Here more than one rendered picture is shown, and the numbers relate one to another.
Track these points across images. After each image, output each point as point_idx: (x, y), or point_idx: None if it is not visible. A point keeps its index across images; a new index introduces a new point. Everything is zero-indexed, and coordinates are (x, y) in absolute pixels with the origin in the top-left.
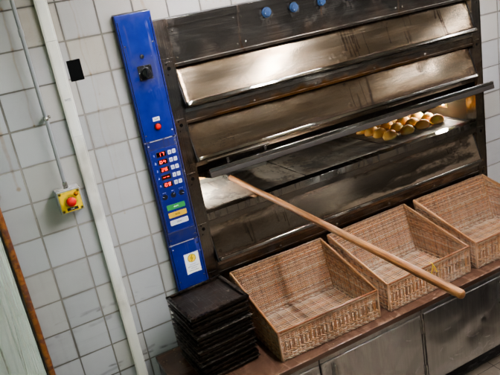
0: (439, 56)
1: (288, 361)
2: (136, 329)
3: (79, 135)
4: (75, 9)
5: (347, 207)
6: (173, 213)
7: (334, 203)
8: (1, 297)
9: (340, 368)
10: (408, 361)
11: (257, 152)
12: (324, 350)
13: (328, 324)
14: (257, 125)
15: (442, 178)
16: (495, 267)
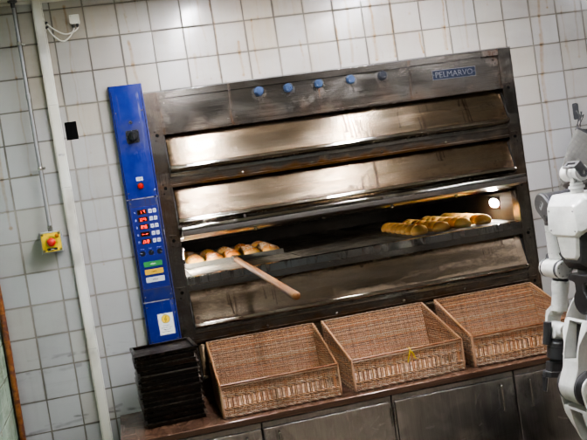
0: (467, 146)
1: (230, 418)
2: (105, 384)
3: (67, 186)
4: (77, 80)
5: (348, 294)
6: (149, 270)
7: (332, 289)
8: None
9: (286, 439)
10: None
11: None
12: (267, 414)
13: None
14: (245, 196)
15: (475, 280)
16: (494, 367)
